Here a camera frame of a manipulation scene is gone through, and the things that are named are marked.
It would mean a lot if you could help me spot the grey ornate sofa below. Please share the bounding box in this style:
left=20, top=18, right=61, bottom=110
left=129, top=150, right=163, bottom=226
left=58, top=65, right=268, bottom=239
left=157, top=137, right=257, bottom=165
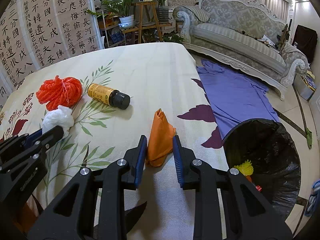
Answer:
left=172, top=0, right=310, bottom=101

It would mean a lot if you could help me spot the red foam net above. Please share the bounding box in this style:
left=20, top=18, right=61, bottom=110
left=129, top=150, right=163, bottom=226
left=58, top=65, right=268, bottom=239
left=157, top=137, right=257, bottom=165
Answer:
left=36, top=75, right=83, bottom=112

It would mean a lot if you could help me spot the brown bottle yellow label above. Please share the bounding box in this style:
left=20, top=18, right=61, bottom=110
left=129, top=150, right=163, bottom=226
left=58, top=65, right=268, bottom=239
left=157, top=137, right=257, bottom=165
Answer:
left=87, top=83, right=131, bottom=110

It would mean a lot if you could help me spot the leafy green plant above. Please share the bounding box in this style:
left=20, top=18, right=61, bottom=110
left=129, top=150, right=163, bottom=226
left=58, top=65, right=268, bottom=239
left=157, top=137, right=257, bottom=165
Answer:
left=87, top=0, right=153, bottom=20

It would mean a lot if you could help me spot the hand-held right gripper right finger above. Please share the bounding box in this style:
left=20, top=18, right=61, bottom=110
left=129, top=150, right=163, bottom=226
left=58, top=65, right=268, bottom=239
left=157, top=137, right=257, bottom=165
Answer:
left=172, top=135, right=293, bottom=240

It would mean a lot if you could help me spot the dark ribbed plant pot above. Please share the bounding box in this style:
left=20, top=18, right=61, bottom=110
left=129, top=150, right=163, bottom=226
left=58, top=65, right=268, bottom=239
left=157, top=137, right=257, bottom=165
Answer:
left=159, top=6, right=173, bottom=22

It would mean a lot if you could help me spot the pile of papers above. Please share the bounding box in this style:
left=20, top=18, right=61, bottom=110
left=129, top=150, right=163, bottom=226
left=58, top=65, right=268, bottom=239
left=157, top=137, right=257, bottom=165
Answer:
left=257, top=36, right=278, bottom=48

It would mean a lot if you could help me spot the wooden plant stand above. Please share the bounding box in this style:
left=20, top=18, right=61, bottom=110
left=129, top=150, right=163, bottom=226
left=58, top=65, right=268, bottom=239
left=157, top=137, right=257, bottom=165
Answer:
left=121, top=2, right=173, bottom=46

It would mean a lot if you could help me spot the purple cloth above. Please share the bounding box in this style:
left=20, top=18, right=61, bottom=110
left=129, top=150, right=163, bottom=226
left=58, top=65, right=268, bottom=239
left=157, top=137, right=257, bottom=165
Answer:
left=196, top=59, right=280, bottom=140

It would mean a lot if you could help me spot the green cloth scrap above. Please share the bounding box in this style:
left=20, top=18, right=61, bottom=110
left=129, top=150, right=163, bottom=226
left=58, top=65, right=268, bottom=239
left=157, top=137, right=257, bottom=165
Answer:
left=305, top=127, right=313, bottom=150

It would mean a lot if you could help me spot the striped throw cloth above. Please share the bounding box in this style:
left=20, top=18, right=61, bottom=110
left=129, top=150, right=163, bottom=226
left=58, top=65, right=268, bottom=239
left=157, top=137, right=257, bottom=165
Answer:
left=187, top=6, right=211, bottom=23

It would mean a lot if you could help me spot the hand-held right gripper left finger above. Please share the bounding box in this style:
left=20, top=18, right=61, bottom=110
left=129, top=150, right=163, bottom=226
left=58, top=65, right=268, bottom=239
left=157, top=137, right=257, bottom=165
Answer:
left=27, top=134, right=148, bottom=240

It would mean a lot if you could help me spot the calligraphy screen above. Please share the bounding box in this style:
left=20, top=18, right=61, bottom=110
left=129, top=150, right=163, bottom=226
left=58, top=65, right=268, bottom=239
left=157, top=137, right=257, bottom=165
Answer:
left=0, top=0, right=105, bottom=110

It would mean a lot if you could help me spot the white plant pot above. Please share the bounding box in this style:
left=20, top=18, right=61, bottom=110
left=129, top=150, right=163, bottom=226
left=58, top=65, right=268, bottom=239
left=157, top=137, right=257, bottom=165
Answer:
left=119, top=15, right=135, bottom=29

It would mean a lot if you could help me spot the trash bin black bag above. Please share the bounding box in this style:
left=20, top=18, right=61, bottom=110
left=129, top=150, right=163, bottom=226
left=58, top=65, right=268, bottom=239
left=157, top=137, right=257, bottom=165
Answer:
left=222, top=119, right=302, bottom=220

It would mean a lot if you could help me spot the orange packet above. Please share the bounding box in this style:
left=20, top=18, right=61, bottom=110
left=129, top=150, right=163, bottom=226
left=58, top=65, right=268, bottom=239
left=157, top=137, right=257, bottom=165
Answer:
left=145, top=109, right=177, bottom=167

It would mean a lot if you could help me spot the dark cloth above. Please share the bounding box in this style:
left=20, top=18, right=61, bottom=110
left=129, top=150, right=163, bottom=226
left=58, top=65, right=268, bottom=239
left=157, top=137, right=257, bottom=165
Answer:
left=292, top=25, right=318, bottom=64

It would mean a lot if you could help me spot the blue white cloth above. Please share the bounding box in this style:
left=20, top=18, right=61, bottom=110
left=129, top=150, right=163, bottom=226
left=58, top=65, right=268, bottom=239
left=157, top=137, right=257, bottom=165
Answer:
left=304, top=179, right=320, bottom=217

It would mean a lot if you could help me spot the floral tablecloth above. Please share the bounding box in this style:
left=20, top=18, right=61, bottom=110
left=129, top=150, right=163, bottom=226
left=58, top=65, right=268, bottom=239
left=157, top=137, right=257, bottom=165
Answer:
left=0, top=42, right=229, bottom=240

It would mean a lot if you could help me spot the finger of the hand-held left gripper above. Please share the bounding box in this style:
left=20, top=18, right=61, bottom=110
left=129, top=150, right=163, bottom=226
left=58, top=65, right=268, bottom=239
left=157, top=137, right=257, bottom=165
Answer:
left=0, top=125, right=64, bottom=174
left=0, top=129, right=43, bottom=155

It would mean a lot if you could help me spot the box with blue print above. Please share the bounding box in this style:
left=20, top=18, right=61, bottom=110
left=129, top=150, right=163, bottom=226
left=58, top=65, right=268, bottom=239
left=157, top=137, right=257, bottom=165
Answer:
left=294, top=70, right=317, bottom=102

